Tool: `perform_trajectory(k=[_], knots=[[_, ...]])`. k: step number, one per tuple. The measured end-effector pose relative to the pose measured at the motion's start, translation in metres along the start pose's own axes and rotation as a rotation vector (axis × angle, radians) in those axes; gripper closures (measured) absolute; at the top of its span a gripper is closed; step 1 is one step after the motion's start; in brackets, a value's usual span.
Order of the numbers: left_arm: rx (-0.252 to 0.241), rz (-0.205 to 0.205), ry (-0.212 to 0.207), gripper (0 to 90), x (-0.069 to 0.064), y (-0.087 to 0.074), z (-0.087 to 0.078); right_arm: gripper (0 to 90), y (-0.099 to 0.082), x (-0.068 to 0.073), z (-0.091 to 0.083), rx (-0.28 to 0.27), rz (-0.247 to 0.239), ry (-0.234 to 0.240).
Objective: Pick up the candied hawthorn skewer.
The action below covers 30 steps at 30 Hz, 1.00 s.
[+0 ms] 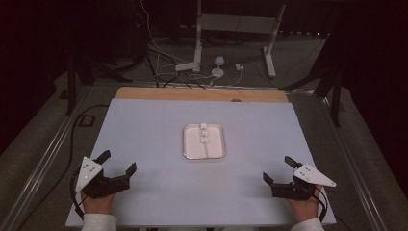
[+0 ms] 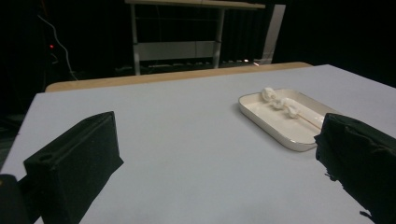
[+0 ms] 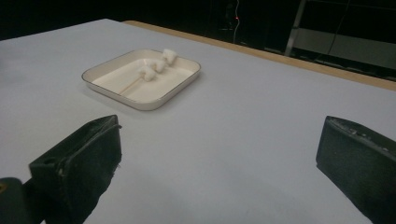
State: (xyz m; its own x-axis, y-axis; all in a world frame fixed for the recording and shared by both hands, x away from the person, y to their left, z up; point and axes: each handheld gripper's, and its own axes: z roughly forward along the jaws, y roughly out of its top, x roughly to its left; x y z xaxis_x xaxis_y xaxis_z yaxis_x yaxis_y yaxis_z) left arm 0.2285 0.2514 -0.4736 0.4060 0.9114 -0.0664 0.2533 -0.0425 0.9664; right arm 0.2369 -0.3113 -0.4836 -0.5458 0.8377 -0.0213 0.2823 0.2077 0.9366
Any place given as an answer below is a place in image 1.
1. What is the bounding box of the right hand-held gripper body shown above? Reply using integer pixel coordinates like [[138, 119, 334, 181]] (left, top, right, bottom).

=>
[[270, 163, 338, 202]]

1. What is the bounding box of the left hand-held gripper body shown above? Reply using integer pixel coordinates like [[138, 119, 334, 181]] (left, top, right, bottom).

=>
[[74, 156, 132, 199]]

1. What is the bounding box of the white square tray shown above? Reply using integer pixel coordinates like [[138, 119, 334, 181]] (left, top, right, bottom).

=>
[[182, 123, 227, 161]]

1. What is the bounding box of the person's left hand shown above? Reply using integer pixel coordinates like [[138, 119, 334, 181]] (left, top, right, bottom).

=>
[[80, 191, 116, 216]]

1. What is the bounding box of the person's right hand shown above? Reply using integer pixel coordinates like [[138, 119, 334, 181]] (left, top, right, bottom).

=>
[[288, 185, 323, 222]]

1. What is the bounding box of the black square floor plate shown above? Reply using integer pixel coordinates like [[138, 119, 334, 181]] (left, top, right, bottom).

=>
[[78, 114, 96, 128]]

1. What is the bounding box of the pale blue table board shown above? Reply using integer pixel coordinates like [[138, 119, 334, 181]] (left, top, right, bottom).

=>
[[64, 98, 337, 228]]

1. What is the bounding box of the black tripod stand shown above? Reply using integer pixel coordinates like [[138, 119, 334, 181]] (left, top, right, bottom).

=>
[[64, 52, 134, 116], [278, 33, 344, 128]]

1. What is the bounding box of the white power strip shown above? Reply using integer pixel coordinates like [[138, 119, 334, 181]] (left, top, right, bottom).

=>
[[174, 62, 200, 72]]

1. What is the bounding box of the round white webcam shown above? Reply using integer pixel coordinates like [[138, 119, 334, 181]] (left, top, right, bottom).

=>
[[211, 56, 226, 79]]

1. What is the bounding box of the white metal stand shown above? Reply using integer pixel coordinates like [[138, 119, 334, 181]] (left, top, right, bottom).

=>
[[192, 0, 287, 79]]

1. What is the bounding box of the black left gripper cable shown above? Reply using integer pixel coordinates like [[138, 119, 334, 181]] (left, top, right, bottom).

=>
[[69, 168, 87, 221]]

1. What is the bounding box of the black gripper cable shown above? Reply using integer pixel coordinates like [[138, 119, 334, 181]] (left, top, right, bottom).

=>
[[311, 188, 329, 223], [69, 168, 87, 221]]

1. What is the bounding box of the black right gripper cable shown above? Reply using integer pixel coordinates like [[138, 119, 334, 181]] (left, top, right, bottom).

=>
[[311, 188, 329, 223]]

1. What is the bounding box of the black floor cable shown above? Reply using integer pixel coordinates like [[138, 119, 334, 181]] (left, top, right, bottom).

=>
[[17, 103, 111, 231]]

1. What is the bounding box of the metal floor rail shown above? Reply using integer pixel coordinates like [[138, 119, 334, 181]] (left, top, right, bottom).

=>
[[0, 85, 94, 231], [319, 95, 390, 231]]

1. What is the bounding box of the bundle of black cables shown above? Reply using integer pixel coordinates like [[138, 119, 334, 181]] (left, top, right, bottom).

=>
[[144, 46, 208, 90]]

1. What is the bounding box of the white cable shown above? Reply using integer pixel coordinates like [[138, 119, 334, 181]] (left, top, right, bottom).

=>
[[140, 0, 187, 76]]

